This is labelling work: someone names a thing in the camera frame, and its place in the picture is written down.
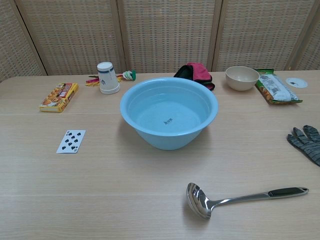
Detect red and black cloth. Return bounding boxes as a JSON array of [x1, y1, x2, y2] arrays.
[[173, 62, 216, 91]]

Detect woven rattan folding screen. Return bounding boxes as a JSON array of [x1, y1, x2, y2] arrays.
[[0, 0, 320, 83]]

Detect spades playing card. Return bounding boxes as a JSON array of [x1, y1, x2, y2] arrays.
[[55, 129, 87, 154]]

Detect colourful rope toy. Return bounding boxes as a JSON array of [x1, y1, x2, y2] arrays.
[[85, 70, 137, 88]]

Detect yellow food box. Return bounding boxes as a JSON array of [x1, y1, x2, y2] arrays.
[[38, 82, 79, 113]]

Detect beige bowl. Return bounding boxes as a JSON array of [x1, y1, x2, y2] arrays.
[[225, 65, 260, 91]]

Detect grey striped glove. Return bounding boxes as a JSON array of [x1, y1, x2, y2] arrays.
[[286, 125, 320, 167]]

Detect light blue plastic basin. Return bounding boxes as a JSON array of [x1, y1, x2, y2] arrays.
[[119, 77, 220, 151]]

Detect green snack packet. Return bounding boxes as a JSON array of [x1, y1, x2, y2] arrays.
[[254, 68, 303, 105]]

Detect white paper cup stack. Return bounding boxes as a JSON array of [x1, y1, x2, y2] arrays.
[[96, 61, 121, 95]]

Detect stainless steel ladle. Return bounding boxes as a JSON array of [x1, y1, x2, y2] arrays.
[[185, 182, 310, 221]]

